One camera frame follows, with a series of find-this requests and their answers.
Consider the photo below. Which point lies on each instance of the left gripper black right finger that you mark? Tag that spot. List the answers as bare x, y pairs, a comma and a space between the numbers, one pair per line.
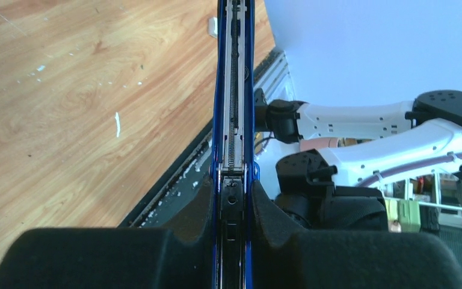
286, 255

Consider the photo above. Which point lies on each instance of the green box in background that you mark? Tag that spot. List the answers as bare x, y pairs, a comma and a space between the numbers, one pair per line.
403, 215

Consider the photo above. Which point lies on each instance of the small white staple strip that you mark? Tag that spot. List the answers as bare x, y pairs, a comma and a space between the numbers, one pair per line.
118, 124

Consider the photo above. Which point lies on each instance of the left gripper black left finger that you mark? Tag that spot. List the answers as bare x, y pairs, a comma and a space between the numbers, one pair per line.
175, 255

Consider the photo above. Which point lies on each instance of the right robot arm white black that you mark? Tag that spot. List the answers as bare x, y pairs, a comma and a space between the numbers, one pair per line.
333, 162

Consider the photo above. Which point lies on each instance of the small white label card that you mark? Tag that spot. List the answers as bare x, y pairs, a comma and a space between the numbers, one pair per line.
213, 27

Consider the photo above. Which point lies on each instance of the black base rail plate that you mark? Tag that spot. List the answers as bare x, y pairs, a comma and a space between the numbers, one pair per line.
176, 187

